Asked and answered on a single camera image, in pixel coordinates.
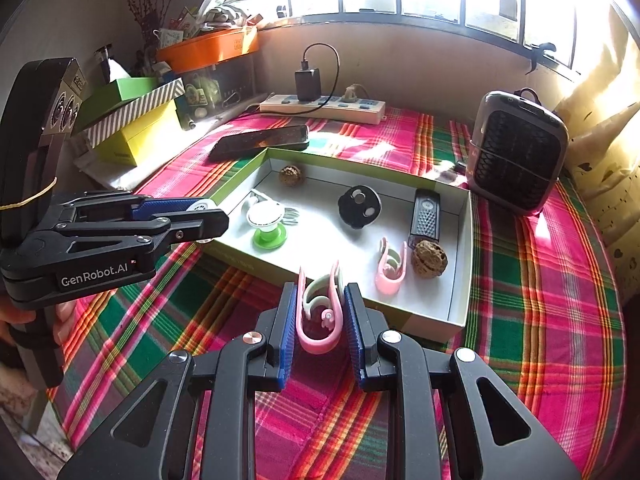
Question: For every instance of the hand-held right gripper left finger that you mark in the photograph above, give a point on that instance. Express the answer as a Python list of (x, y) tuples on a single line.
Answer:
[(287, 340)]

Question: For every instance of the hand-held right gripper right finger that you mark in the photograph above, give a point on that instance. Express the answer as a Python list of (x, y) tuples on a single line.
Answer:
[(352, 340)]

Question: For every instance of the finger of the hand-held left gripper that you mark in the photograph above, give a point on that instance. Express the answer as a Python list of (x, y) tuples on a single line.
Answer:
[(200, 222), (160, 208)]

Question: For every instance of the white round case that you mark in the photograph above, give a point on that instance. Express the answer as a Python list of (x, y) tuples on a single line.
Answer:
[(202, 205)]

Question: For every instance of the pink clip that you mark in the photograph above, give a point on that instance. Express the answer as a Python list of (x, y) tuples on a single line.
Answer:
[(387, 282), (312, 342)]

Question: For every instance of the white disc stand green base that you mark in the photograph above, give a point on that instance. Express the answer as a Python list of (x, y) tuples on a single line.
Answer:
[(265, 217)]

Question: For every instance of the brown walnut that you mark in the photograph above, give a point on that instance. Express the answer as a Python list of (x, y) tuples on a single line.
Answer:
[(290, 176), (428, 258)]

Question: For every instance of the green cardboard box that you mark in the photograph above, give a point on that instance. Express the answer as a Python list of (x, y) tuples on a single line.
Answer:
[(325, 240)]

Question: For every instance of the black round disc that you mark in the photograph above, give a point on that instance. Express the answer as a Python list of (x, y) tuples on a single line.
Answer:
[(350, 210)]

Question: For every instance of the black silver bike light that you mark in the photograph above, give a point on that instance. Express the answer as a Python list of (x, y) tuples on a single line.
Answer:
[(425, 225)]

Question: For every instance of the person's left hand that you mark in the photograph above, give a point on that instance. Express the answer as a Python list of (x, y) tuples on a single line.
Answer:
[(10, 322)]

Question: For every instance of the white paper sheet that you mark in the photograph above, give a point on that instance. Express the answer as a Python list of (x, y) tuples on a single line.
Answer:
[(110, 172)]

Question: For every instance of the yellow rubber band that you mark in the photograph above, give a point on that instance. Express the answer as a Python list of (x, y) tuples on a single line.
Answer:
[(30, 198)]

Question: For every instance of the yellow box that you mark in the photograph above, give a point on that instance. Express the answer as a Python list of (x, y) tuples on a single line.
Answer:
[(145, 140)]

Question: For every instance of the black phone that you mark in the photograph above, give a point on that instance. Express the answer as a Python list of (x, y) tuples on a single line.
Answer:
[(260, 142)]

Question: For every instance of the striped box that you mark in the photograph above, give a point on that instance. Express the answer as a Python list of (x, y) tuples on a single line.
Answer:
[(135, 110)]

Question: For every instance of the white tissue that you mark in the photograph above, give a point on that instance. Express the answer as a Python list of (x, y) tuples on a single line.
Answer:
[(117, 70)]

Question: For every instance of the clear plastic storage box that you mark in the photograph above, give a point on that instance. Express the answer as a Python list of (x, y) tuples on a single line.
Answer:
[(235, 80)]

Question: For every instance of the white power strip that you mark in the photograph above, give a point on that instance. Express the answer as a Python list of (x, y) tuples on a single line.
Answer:
[(320, 107)]

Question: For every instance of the orange tray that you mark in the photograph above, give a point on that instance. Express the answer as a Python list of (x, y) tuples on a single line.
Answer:
[(210, 50)]

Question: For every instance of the dried red twigs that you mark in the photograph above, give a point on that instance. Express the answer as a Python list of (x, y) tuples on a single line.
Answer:
[(145, 5)]

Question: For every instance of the black charger adapter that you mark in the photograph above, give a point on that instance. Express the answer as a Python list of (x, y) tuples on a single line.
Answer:
[(307, 85)]

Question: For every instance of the pink green plaid cloth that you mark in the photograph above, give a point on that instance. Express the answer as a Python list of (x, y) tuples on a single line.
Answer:
[(525, 310)]

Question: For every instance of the white plug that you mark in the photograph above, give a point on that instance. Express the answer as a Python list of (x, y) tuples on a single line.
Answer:
[(350, 94)]

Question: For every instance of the grey white cloth bundle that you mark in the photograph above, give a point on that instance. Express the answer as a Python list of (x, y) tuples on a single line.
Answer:
[(222, 5)]

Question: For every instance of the small dark window knob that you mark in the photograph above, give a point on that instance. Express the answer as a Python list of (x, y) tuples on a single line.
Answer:
[(281, 11)]

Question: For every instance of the grey mini fan heater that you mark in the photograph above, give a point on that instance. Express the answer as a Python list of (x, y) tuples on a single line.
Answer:
[(515, 160)]

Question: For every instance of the cream patterned curtain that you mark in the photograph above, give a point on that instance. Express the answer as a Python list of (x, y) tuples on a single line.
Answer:
[(600, 160)]

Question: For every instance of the black window latch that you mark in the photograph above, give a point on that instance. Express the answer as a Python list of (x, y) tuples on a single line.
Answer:
[(540, 55)]

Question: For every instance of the window with metal bars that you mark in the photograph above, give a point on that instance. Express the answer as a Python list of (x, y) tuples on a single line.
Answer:
[(462, 0)]

